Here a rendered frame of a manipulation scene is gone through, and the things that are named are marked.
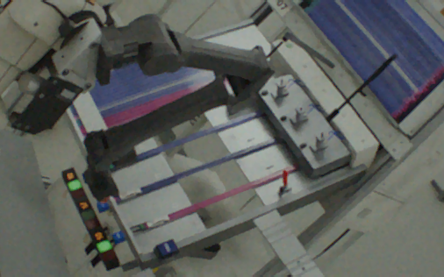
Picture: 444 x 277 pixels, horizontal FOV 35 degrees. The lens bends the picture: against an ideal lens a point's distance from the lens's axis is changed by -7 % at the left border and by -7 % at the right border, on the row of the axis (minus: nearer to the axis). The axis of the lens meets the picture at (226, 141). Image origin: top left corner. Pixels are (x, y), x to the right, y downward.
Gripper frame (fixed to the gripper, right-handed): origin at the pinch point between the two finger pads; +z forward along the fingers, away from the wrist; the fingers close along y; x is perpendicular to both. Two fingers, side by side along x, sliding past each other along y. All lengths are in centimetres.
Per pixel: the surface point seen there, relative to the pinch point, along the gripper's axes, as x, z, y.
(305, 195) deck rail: -51, 3, -21
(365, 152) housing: -72, -2, -18
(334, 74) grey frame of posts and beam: -79, -5, 10
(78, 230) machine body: 5, 51, 26
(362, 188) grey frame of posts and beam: -71, 8, -23
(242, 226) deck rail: -31.5, 4.6, -20.7
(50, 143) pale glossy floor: -7, 112, 117
